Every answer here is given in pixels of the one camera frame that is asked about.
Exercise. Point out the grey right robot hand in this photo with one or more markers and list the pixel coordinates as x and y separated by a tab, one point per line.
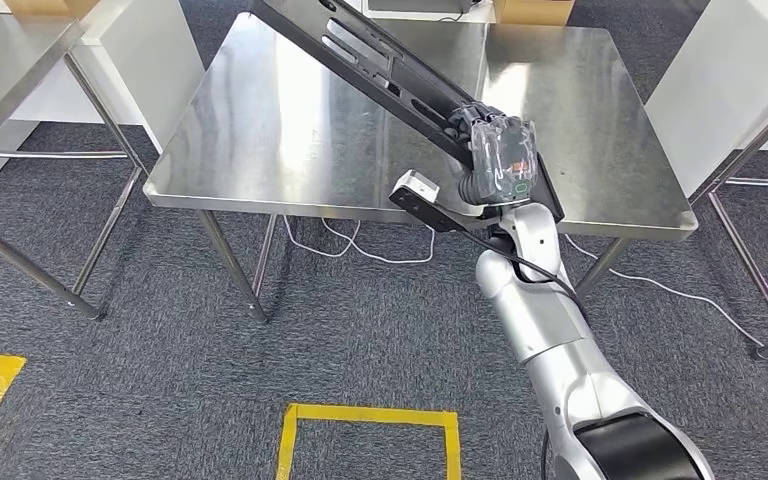
503	159

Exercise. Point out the black plastic plate holder part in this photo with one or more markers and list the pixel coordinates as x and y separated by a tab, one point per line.
548	192

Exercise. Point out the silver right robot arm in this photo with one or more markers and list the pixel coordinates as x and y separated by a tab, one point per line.
543	318

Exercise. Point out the white desk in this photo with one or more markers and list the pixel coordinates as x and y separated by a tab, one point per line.
483	16

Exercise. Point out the grey laptop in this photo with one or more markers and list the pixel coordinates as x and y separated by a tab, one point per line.
417	5

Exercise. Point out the white cabinet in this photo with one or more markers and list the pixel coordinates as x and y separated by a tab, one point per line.
159	66

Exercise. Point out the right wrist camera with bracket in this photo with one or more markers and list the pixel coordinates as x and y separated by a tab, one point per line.
420	185

